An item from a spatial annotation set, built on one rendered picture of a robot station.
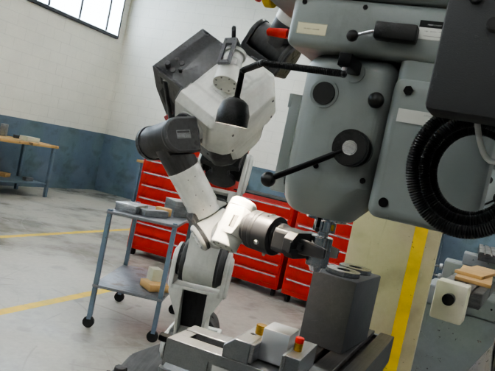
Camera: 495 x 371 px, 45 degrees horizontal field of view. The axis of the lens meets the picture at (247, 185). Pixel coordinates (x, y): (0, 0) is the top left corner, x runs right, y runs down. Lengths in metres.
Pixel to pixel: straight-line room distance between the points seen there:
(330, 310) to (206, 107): 0.62
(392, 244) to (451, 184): 1.90
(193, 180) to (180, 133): 0.13
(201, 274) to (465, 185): 1.09
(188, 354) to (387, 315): 1.94
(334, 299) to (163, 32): 11.17
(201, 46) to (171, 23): 10.68
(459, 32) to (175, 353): 0.75
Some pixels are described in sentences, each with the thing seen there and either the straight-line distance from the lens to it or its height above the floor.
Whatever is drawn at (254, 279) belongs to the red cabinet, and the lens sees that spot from 6.32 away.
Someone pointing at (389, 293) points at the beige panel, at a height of 0.89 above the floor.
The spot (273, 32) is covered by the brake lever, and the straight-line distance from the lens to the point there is 1.44.
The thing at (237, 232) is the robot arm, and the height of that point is 1.23.
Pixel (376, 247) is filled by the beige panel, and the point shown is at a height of 1.09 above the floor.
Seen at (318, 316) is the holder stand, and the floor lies 1.03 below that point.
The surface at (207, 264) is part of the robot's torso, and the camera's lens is 1.95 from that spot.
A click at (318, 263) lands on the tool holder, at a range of 1.24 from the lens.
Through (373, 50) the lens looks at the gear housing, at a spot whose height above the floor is 1.64.
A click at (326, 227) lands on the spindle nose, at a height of 1.29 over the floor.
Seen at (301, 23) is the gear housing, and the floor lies 1.67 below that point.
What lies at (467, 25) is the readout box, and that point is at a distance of 0.87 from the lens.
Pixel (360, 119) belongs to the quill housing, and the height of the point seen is 1.51.
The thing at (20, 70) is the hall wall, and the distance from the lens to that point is 10.95.
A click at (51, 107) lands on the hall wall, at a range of 11.57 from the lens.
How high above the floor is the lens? 1.41
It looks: 3 degrees down
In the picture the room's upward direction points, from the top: 12 degrees clockwise
